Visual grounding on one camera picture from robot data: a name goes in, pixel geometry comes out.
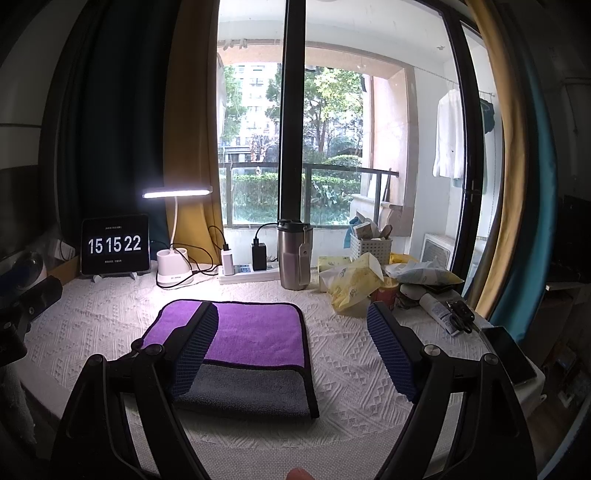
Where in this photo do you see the purple and grey towel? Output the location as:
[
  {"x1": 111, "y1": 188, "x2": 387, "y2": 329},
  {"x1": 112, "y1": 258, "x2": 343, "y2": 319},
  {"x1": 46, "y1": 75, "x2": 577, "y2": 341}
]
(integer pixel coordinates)
[{"x1": 172, "y1": 301, "x2": 320, "y2": 421}]

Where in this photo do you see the right hand thumb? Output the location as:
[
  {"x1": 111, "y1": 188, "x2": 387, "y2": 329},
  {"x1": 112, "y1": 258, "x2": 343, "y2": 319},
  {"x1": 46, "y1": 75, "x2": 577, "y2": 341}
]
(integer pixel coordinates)
[{"x1": 286, "y1": 467, "x2": 315, "y2": 480}]

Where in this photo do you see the white round humidifier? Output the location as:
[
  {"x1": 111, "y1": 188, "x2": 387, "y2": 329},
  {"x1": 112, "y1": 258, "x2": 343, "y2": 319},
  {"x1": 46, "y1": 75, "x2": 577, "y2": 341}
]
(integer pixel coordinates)
[{"x1": 10, "y1": 251, "x2": 47, "y2": 294}]

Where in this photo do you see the cardboard box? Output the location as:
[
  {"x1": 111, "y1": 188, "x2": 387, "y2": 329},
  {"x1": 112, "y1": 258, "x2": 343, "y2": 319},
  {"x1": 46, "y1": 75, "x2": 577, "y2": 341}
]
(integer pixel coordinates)
[{"x1": 47, "y1": 256, "x2": 80, "y2": 286}]

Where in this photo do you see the white tube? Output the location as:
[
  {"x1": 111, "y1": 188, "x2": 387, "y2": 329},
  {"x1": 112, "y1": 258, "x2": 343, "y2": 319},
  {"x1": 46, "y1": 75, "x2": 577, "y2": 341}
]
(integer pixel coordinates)
[{"x1": 419, "y1": 293, "x2": 461, "y2": 337}]

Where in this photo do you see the yellow plastic bag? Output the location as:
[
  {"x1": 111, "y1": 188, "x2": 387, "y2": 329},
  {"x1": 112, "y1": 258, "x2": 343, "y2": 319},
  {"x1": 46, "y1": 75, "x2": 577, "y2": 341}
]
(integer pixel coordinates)
[{"x1": 320, "y1": 252, "x2": 384, "y2": 313}]

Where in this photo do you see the white charger plug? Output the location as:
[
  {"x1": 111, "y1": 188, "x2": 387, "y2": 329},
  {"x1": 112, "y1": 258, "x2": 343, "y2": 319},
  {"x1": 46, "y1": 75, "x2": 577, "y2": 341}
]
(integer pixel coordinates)
[{"x1": 221, "y1": 249, "x2": 235, "y2": 276}]

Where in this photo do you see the white power strip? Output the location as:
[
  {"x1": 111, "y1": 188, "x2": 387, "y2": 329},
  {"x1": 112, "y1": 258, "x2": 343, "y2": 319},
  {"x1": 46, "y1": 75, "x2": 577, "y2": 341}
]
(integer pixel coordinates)
[{"x1": 217, "y1": 264, "x2": 280, "y2": 285}]

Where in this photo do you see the white desk lamp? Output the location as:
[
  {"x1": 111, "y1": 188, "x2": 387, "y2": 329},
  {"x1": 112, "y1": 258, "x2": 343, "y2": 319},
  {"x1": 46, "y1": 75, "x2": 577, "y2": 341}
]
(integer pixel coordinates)
[{"x1": 142, "y1": 186, "x2": 212, "y2": 290}]

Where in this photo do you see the white plastic basket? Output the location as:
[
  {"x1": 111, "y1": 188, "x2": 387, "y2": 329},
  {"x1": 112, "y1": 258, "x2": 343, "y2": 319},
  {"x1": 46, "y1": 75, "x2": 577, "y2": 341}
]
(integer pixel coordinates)
[{"x1": 349, "y1": 235, "x2": 393, "y2": 265}]

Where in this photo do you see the tablet showing clock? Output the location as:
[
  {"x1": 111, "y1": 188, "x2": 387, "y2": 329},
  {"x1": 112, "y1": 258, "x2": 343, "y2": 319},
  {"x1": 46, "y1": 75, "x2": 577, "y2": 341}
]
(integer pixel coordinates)
[{"x1": 80, "y1": 214, "x2": 150, "y2": 276}]

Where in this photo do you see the black charger block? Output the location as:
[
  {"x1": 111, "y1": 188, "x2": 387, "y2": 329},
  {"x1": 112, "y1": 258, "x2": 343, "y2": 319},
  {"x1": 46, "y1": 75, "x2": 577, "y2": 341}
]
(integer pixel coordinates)
[{"x1": 252, "y1": 238, "x2": 267, "y2": 271}]

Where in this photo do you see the white textured tablecloth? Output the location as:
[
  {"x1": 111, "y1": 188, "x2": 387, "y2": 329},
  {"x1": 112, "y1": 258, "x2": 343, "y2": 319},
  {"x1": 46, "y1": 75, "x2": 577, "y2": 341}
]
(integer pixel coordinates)
[{"x1": 18, "y1": 271, "x2": 544, "y2": 480}]

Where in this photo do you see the steel travel mug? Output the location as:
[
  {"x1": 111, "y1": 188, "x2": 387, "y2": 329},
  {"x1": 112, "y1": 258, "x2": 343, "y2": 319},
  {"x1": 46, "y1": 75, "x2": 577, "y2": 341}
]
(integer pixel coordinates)
[{"x1": 277, "y1": 219, "x2": 314, "y2": 291}]

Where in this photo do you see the teal curtain right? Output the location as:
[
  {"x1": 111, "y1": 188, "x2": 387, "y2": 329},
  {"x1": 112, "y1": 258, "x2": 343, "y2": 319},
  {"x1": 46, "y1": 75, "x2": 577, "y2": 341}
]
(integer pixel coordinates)
[{"x1": 493, "y1": 17, "x2": 557, "y2": 343}]

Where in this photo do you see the black phone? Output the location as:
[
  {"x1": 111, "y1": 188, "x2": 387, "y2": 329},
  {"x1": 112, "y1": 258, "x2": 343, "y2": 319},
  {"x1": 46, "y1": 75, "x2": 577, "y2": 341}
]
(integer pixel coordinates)
[{"x1": 481, "y1": 326, "x2": 537, "y2": 387}]

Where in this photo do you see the yellow curtain right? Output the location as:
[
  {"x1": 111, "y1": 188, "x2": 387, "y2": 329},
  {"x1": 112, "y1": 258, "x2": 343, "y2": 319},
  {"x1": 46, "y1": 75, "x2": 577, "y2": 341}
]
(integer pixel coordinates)
[{"x1": 468, "y1": 1, "x2": 528, "y2": 320}]

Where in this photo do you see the yellow curtain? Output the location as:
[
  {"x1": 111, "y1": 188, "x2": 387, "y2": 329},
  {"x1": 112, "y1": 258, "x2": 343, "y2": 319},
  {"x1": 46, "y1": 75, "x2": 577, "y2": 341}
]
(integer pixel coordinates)
[
  {"x1": 468, "y1": 1, "x2": 528, "y2": 320},
  {"x1": 163, "y1": 1, "x2": 222, "y2": 264}
]

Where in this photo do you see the white hanging shirt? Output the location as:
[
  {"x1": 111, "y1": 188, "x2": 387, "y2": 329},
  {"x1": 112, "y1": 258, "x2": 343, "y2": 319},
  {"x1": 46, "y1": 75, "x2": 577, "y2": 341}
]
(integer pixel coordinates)
[{"x1": 433, "y1": 89, "x2": 465, "y2": 180}]

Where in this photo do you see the yellow curtain left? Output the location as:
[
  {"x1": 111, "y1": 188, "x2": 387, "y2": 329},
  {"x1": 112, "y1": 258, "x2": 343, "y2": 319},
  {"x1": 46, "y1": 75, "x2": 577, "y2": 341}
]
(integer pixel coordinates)
[{"x1": 163, "y1": 1, "x2": 222, "y2": 264}]

